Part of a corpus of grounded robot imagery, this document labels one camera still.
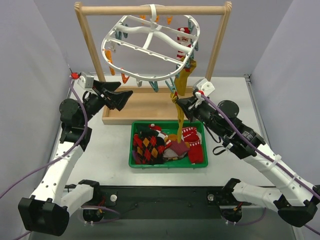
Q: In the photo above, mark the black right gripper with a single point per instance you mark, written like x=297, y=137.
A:
x=192, y=107

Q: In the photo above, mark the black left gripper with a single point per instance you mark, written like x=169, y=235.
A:
x=101, y=92

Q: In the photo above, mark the yellow bear sock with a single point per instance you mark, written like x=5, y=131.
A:
x=181, y=82
x=180, y=115

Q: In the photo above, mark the green snowman sock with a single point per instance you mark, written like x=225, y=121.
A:
x=151, y=130

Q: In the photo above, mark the red white striped sock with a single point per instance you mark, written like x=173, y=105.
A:
x=182, y=40

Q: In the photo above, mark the black red argyle sock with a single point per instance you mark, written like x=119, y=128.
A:
x=149, y=149

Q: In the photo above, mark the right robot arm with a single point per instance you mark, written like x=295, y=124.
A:
x=294, y=199

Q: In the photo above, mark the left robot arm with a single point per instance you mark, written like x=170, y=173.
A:
x=48, y=210

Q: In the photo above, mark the wooden hanger stand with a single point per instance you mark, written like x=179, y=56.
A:
x=137, y=34

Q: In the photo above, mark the green plastic bin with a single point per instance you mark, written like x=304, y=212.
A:
x=171, y=128

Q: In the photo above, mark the red sock with white pattern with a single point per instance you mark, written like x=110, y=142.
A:
x=191, y=138

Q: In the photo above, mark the white clothespin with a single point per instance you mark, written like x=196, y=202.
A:
x=112, y=47
x=139, y=83

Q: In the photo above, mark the pink sock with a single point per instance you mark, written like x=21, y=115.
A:
x=176, y=151

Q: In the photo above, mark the purple sock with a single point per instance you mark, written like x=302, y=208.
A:
x=135, y=157

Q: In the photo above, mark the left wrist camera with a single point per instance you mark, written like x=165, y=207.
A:
x=84, y=80

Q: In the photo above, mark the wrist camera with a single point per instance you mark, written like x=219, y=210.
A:
x=84, y=80
x=203, y=87

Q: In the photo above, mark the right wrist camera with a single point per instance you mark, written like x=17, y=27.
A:
x=203, y=87

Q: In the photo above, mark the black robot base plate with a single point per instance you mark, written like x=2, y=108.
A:
x=189, y=204

